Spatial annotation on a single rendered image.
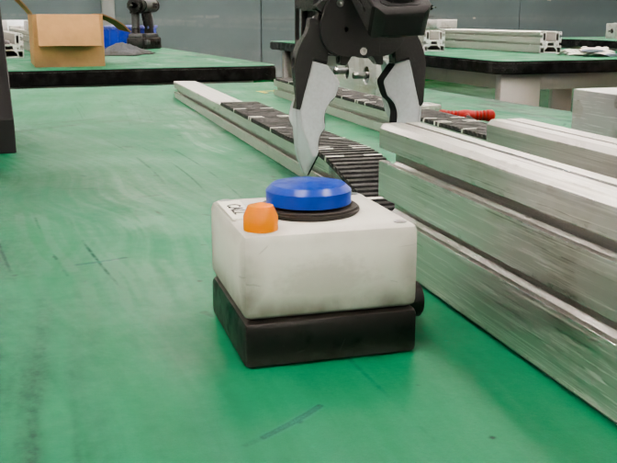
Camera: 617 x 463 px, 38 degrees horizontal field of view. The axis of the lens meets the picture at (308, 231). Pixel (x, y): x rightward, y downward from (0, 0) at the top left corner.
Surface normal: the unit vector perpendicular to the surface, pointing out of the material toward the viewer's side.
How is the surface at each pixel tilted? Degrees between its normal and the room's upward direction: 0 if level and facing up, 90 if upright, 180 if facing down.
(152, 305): 0
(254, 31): 90
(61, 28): 63
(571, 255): 90
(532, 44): 90
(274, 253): 90
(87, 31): 69
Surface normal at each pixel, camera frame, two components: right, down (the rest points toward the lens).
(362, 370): 0.00, -0.97
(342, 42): 0.28, 0.22
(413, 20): 0.23, 0.70
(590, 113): -0.96, 0.07
